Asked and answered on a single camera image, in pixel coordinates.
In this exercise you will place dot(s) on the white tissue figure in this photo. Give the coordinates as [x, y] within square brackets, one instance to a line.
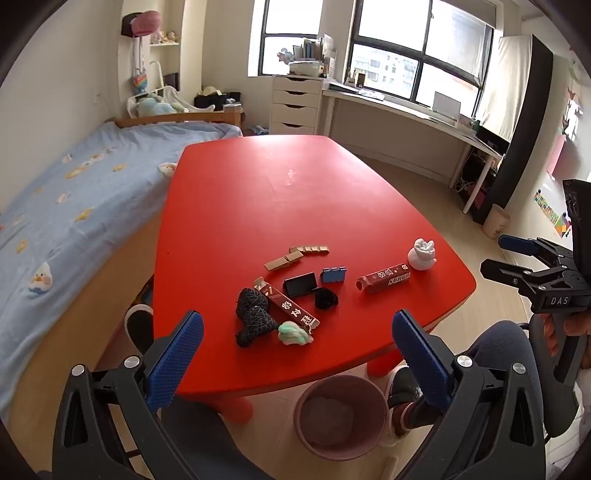
[422, 256]

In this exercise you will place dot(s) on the pink trash bin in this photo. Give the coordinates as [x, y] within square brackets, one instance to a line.
[341, 418]

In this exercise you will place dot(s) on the short red snack box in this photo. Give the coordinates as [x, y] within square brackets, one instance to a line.
[386, 277]

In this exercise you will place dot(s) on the black mesh wrapper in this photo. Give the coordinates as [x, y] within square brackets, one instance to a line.
[252, 309]

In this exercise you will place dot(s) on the white long desk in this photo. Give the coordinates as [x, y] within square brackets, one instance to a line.
[404, 137]

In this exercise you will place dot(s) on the black tall panel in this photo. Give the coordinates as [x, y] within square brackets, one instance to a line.
[527, 68]

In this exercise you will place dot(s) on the green plush toy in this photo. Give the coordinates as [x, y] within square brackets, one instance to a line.
[150, 106]

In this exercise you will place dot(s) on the red plastic table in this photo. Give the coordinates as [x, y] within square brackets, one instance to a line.
[280, 206]

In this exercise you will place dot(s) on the small white floor bin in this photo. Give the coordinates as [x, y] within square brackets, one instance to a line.
[496, 221]

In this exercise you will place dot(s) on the black round item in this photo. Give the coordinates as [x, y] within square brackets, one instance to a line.
[325, 298]

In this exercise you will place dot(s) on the black white shoe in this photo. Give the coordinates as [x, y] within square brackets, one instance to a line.
[402, 392]

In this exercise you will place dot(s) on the blue binder clip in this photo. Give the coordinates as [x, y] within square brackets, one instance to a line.
[333, 274]

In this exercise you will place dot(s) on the black card box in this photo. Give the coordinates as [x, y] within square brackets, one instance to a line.
[300, 285]

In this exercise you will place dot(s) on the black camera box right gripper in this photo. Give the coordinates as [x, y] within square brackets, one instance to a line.
[578, 200]

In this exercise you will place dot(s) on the person leg dark trousers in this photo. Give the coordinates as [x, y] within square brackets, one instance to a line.
[499, 347]

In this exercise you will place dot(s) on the bed with blue sheet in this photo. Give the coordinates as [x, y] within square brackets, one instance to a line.
[62, 228]

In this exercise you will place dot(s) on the white laptop on desk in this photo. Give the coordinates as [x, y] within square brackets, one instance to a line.
[446, 106]

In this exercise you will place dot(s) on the long red snack box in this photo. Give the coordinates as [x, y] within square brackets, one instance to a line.
[290, 311]

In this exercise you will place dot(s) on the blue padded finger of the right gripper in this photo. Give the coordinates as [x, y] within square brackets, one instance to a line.
[528, 247]
[506, 273]

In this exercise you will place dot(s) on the white drawer cabinet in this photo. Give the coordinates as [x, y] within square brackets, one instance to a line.
[296, 105]

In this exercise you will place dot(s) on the gold segmented wrapper strip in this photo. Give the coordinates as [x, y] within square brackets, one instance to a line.
[310, 249]

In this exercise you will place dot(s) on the right hand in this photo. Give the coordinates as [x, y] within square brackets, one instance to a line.
[575, 325]

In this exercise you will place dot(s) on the green white paper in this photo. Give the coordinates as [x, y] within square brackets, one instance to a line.
[289, 333]

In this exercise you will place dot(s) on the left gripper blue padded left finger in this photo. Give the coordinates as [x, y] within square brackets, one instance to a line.
[170, 364]

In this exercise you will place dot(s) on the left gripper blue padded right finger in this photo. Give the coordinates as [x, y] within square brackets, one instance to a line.
[428, 357]

